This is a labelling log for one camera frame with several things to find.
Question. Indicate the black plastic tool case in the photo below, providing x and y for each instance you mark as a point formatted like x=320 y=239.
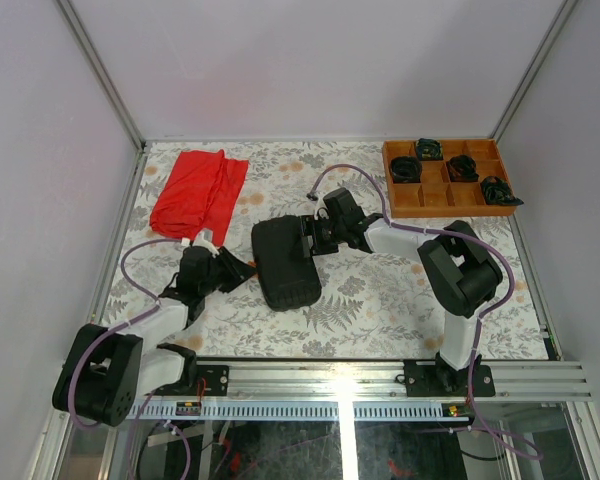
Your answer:
x=287 y=278

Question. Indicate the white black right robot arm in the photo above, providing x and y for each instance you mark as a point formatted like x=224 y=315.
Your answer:
x=460 y=269

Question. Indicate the orange compartment tray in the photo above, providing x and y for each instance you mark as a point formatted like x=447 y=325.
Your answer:
x=437 y=195

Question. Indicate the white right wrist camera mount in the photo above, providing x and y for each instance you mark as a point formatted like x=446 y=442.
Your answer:
x=320 y=210

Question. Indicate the red folded cloth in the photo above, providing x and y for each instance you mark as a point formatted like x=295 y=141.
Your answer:
x=200 y=193

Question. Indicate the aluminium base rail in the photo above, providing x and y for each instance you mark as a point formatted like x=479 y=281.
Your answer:
x=411 y=389

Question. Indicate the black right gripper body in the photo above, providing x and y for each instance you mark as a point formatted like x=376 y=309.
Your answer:
x=327 y=236

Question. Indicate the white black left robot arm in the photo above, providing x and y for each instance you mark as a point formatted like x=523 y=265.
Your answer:
x=130 y=345

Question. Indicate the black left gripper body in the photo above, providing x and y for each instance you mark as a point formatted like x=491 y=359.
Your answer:
x=211 y=285

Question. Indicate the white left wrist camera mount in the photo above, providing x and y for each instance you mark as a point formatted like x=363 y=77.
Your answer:
x=203 y=239

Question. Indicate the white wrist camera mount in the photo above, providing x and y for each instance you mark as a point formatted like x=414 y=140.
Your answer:
x=203 y=239
x=320 y=210

